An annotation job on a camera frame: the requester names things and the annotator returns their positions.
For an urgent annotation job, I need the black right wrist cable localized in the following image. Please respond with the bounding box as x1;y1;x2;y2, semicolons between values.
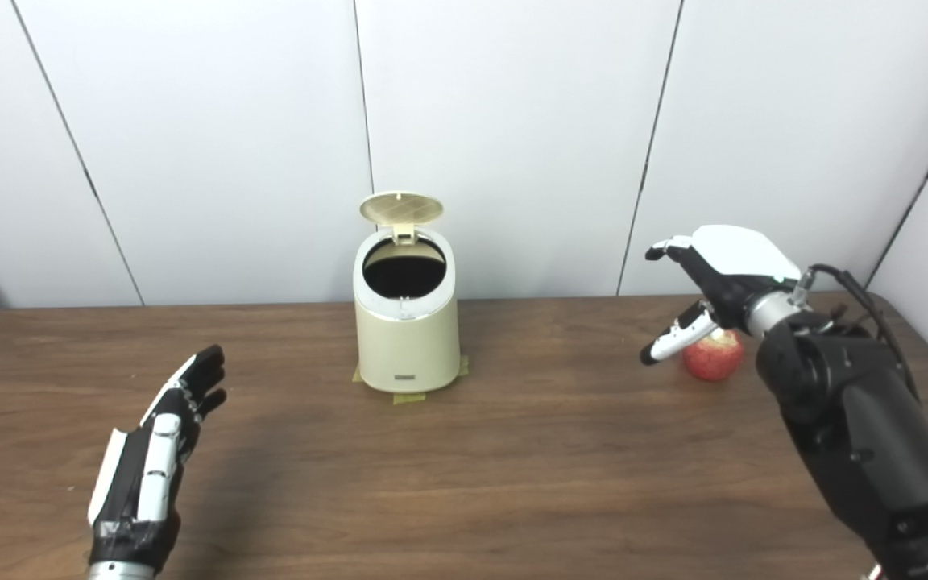
790;263;928;450

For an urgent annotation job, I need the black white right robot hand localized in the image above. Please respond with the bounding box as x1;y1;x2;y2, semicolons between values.
640;225;803;367

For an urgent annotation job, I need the cream round bin lid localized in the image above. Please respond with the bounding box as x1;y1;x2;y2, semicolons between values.
359;191;445;245

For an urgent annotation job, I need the cream-colored bin body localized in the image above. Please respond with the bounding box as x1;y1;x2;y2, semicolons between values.
353;227;461;395

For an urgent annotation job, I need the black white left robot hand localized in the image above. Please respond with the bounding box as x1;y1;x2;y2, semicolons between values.
87;345;228;571

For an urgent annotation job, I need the red apple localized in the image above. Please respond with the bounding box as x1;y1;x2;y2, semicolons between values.
681;328;745;382

